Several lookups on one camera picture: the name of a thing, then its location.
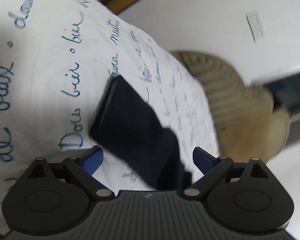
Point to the grey sweater with navy sleeves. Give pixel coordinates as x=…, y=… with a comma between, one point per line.
x=128, y=128

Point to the white quilt with blue script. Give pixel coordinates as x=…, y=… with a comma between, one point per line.
x=56, y=60

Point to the olive padded headboard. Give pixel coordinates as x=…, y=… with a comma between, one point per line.
x=247, y=122

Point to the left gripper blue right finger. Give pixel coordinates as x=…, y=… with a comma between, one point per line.
x=204, y=161

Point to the white wall socket pair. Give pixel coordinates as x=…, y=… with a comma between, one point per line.
x=255, y=25

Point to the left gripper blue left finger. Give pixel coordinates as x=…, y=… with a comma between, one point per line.
x=91, y=162

